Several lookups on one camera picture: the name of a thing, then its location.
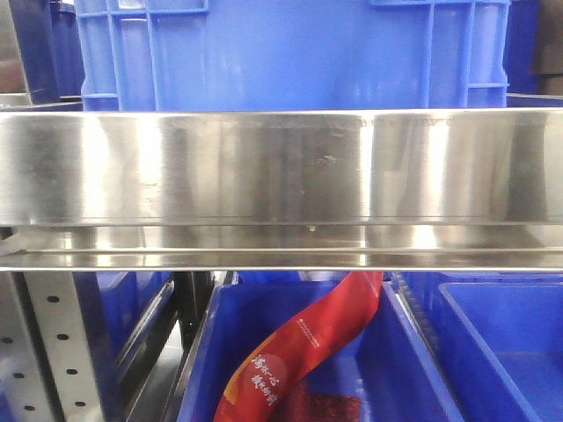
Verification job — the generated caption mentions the red printed bag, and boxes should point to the red printed bag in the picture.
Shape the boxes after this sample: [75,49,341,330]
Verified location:
[214,272,383,421]

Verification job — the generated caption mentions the blue bin lower left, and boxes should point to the blue bin lower left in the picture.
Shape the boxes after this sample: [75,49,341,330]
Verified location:
[74,271,175,361]

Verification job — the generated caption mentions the blue bin lower right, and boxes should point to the blue bin lower right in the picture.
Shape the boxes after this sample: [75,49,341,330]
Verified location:
[391,272,562,421]

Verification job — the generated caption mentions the perforated steel upright post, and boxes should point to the perforated steel upright post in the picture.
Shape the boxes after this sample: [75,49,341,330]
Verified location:
[1,272,120,421]

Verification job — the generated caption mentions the blue bin with red bag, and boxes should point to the blue bin with red bag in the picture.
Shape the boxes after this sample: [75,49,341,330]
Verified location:
[178,282,463,421]

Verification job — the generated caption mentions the stainless steel shelf rail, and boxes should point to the stainless steel shelf rail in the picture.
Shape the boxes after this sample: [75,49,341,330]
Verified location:
[1,108,562,271]

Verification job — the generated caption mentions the large blue crate on shelf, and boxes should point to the large blue crate on shelf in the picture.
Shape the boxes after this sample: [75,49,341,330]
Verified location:
[75,1,510,112]

